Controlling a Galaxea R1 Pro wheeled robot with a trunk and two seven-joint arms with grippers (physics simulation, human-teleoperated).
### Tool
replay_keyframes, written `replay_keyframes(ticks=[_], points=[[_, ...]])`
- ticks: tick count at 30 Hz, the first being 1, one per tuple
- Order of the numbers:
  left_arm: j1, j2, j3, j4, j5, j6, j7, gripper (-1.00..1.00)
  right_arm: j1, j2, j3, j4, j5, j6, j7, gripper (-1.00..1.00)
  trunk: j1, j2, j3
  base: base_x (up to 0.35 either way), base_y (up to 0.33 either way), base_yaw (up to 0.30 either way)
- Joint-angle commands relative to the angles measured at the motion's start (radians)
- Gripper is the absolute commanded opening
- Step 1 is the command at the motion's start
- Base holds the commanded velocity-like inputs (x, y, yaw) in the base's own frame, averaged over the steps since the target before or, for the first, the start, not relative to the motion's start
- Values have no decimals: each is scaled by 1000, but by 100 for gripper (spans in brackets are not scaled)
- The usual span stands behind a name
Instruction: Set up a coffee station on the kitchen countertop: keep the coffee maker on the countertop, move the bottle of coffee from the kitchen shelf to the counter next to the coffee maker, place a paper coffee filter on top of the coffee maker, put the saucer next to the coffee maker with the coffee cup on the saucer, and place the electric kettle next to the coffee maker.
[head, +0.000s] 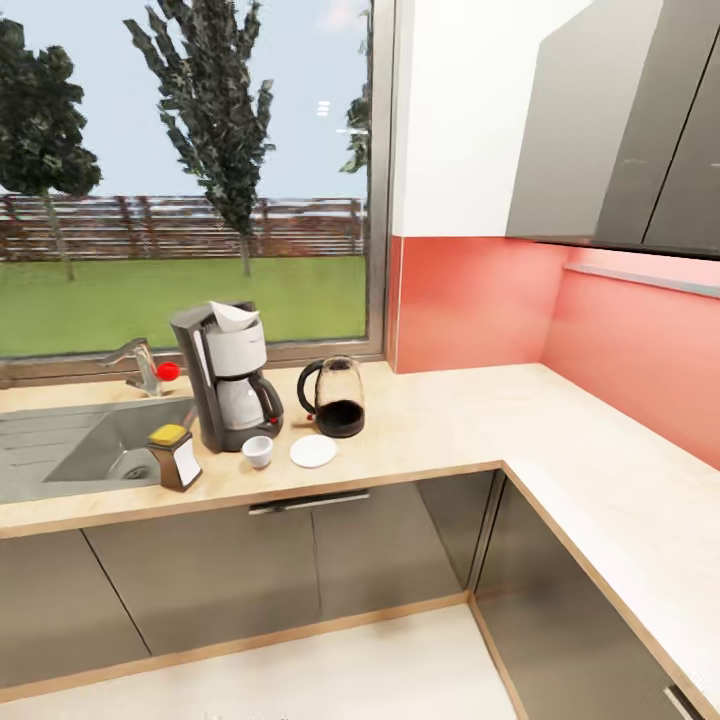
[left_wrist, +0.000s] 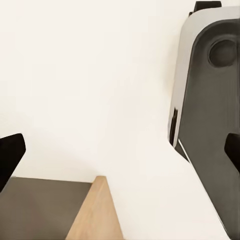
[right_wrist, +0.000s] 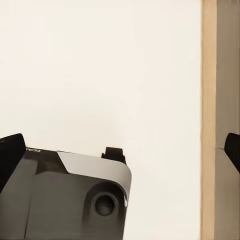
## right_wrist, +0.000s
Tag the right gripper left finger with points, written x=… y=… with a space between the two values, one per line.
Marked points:
x=12 y=149

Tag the cabinet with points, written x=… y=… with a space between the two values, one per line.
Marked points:
x=227 y=120

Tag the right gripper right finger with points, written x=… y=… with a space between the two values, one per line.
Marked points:
x=232 y=149

